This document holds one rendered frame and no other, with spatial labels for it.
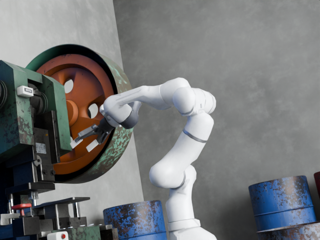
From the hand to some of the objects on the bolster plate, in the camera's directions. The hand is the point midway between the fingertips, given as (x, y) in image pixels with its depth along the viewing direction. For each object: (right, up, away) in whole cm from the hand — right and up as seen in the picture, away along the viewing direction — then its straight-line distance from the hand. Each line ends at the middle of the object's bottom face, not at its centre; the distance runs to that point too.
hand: (81, 146), depth 230 cm
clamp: (-29, -35, -21) cm, 50 cm away
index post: (-3, -37, +4) cm, 37 cm away
